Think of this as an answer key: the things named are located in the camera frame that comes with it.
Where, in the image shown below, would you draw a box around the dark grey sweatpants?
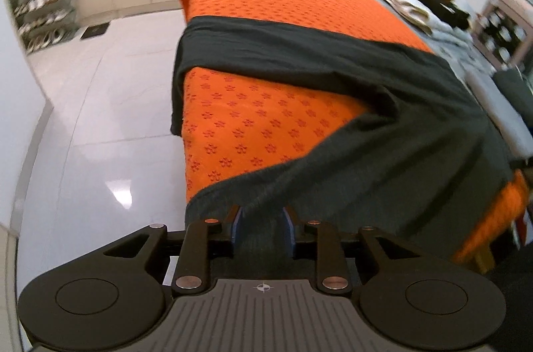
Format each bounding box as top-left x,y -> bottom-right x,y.
169,15 -> 515,278

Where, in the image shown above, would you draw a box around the black folded clothes stack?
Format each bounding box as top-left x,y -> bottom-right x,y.
418,0 -> 470,31

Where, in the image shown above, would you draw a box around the orange floral table mat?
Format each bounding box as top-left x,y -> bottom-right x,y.
178,0 -> 530,265

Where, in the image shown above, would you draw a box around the light grey folded garment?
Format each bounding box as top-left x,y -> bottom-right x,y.
465,69 -> 533,160

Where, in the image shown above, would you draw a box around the dark grey folded garment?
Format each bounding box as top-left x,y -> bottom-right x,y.
492,69 -> 533,130

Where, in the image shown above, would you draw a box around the black floor mat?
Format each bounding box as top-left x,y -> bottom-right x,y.
80,22 -> 110,40

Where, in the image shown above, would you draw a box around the white folded padded jacket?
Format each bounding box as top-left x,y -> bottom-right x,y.
385,0 -> 472,47

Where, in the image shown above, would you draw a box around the metal shoe rack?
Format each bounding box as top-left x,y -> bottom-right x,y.
9,0 -> 79,54

